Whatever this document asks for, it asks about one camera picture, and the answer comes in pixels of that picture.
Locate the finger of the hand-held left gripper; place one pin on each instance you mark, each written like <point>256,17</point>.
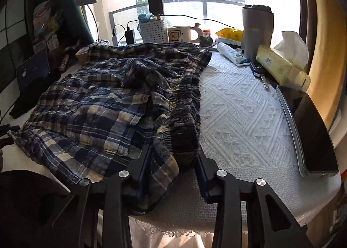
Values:
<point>9,128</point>
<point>5,141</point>

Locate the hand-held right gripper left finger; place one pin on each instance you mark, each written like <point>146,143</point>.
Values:
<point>142,180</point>

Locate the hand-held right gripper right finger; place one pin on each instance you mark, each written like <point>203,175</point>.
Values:
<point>202,173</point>

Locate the plaid flannel shirt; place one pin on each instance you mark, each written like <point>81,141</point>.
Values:
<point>95,101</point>

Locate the dark cloth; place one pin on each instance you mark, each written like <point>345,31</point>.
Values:
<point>19,106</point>

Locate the dark blue card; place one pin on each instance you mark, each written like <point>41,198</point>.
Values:
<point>32,71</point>

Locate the white textured tablecloth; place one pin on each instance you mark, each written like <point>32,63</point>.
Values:
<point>238,117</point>

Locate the tan food container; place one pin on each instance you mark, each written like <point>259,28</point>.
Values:
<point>81,55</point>

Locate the colourful printed bag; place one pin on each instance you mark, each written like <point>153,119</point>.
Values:
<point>47,20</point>

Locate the black car key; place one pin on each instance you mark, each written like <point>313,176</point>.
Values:
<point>256,68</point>

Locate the black tablet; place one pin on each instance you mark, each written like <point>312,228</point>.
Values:
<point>311,128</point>

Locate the white lotion tube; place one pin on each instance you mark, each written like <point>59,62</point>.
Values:
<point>230,52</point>

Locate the white power strip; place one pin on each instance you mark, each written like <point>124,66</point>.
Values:
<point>104,42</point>

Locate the yellow tissue pack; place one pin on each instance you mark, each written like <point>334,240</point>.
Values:
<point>273,66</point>

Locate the small cactus pot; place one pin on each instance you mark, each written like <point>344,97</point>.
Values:
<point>206,41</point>

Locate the white charger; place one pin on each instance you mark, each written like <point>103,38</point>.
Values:
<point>115,40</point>

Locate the white bear mug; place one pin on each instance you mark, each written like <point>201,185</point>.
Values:
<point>179,35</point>

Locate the small red-label jar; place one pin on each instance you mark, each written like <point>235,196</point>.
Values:
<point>207,33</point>

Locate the yellow printed packet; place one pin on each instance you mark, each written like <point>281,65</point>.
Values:
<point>230,33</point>

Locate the black charger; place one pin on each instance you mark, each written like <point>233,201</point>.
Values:
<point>130,36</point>

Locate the white perforated basket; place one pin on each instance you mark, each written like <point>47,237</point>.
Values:
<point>153,32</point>

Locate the grey travel tumbler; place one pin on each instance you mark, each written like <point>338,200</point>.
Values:
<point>256,33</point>

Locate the blue face mask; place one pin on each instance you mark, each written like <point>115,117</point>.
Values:
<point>143,17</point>

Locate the balcony railing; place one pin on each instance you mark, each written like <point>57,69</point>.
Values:
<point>189,0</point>

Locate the yellow curtain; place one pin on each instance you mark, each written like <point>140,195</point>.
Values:
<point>322,47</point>

